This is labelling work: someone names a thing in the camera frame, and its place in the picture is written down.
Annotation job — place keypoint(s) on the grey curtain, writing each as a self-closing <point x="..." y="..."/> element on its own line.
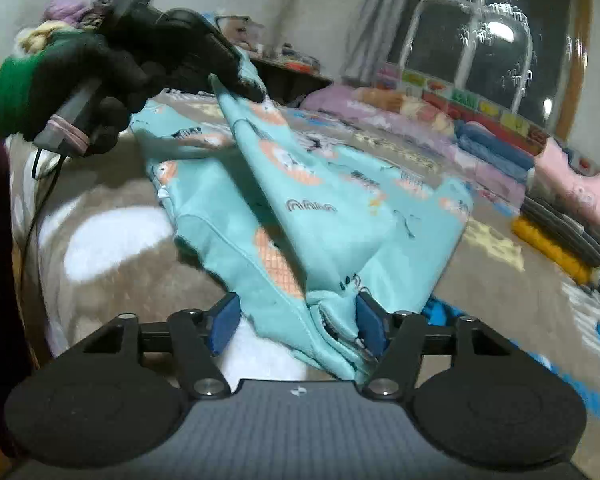
<point x="375" y="20"/>

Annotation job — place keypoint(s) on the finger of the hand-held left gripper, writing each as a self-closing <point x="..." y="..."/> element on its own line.
<point x="240" y="82"/>

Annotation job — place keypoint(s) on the purple cloth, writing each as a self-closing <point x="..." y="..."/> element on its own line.
<point x="70" y="10"/>

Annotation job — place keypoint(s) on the yellow folded sweater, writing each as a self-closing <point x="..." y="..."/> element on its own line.
<point x="550" y="250"/>

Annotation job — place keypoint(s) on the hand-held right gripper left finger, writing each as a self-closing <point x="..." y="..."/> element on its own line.
<point x="225" y="322"/>

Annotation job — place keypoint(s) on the brown cartoon mouse blanket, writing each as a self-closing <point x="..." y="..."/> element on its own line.
<point x="480" y="280"/>

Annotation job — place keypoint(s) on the window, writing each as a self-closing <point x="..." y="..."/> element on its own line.
<point x="445" y="35"/>

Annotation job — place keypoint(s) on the person's dark maroon clothing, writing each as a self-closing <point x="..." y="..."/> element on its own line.
<point x="2" y="285"/>

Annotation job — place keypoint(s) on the person's left hand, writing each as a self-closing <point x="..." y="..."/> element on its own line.
<point x="105" y="65"/>

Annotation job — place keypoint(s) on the teal patterned sweatshirt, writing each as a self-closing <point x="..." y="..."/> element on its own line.
<point x="330" y="200"/>

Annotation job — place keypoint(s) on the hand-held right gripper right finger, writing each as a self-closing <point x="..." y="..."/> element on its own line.
<point x="370" y="327"/>

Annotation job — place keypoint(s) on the cluttered side desk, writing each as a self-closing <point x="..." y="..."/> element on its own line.
<point x="280" y="52"/>

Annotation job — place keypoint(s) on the pink folded top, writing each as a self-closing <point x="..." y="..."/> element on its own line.
<point x="575" y="185"/>

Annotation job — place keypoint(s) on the black white striped folded garment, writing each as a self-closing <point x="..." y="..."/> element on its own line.
<point x="555" y="237"/>

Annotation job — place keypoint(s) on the colourful picture headboard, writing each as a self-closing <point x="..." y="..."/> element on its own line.
<point x="455" y="95"/>

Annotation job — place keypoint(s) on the blue folded blanket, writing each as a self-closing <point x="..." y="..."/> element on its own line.
<point x="495" y="150"/>

